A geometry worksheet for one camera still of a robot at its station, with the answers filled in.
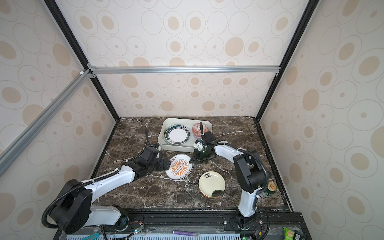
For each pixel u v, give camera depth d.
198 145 0.87
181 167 0.87
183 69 0.88
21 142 0.55
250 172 0.50
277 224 0.75
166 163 0.80
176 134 1.07
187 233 0.70
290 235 0.69
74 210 0.41
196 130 1.06
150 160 0.69
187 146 1.01
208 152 0.75
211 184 0.85
